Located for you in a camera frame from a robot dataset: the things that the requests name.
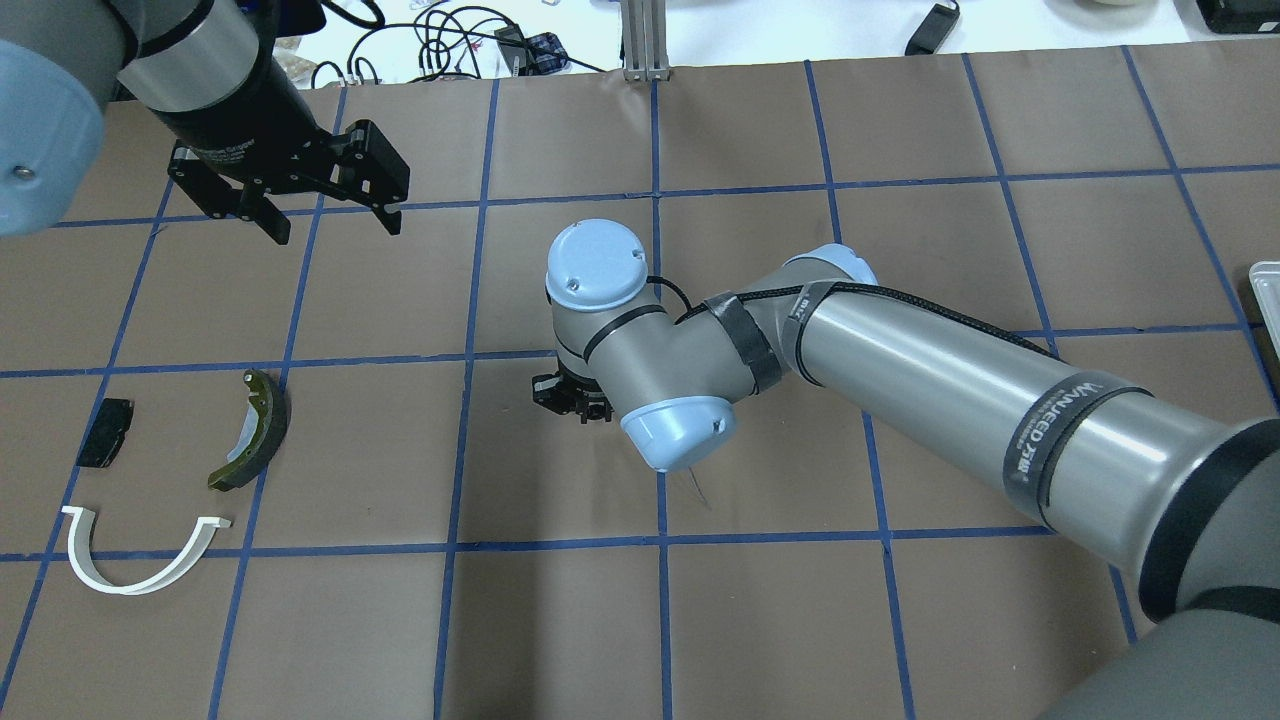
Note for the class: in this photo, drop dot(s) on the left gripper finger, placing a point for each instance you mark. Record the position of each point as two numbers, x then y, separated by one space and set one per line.
260 210
387 209

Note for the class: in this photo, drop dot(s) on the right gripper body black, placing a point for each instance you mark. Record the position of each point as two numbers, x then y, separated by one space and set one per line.
572 397

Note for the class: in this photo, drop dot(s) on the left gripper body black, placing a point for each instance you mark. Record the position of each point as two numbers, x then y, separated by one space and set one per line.
237 112

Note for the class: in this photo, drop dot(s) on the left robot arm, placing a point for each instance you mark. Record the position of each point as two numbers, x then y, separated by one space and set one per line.
206 70

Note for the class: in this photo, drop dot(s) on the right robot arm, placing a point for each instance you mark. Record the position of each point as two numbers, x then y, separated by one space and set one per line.
1185 503

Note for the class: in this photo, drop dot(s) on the ribbed metal tray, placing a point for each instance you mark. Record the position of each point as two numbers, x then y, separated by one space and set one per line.
1264 278

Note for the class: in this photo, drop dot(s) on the dark brake shoe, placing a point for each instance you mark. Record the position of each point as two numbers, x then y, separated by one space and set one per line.
262 433

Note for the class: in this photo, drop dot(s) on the black brake pad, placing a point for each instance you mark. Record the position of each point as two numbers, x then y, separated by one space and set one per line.
106 434

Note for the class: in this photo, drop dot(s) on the white curved plastic part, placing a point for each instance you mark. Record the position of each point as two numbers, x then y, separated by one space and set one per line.
82 557

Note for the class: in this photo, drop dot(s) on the black power adapter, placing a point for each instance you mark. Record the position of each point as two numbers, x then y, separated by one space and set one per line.
934 29

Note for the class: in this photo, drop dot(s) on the aluminium frame post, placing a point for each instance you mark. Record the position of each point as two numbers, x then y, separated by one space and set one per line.
644 40

